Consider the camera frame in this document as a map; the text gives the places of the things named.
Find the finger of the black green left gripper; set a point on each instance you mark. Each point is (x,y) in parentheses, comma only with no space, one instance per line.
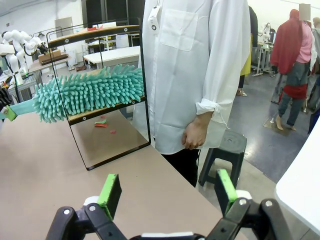
(3,97)
(9,114)

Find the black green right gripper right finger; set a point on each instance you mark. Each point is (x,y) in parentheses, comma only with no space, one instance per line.
(225,192)

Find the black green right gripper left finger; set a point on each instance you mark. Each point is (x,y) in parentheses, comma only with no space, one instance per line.
(110,197)

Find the teal microfibre duster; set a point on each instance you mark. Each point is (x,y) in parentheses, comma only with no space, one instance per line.
(100,90)

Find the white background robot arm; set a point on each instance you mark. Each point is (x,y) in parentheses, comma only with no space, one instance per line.
(32,42)
(12,57)
(267,30)

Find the person's left hand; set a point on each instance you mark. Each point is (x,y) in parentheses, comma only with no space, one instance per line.
(195,133)

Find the black plastic stool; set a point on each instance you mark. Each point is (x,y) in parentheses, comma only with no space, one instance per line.
(232,142)

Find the flat brown cardboard box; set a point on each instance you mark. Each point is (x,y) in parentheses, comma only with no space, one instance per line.
(52,56)

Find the small red paper scrap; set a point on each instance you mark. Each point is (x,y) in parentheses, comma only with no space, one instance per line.
(113,131)

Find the white side table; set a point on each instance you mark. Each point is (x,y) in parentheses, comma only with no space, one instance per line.
(302,187)

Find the salmon paper scrap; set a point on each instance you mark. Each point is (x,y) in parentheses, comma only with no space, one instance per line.
(92,29)

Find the long white background table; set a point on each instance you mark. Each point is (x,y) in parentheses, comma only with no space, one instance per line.
(112,55)

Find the red triangular paper scrap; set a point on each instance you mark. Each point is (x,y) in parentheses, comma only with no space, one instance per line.
(100,26)

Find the person in yellow apron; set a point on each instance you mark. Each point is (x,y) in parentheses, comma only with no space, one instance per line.
(246,65)

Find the person in white shirt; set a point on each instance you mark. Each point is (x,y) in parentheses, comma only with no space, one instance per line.
(180,62)

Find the person in red hijab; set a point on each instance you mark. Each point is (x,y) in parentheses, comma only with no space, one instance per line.
(287,45)

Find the white name badge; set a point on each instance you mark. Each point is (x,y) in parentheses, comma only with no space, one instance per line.
(153,22)

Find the person in grey top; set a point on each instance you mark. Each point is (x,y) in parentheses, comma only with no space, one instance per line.
(316,50)

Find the black frame wooden two-tier shelf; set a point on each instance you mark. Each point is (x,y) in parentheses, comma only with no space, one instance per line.
(100,33)

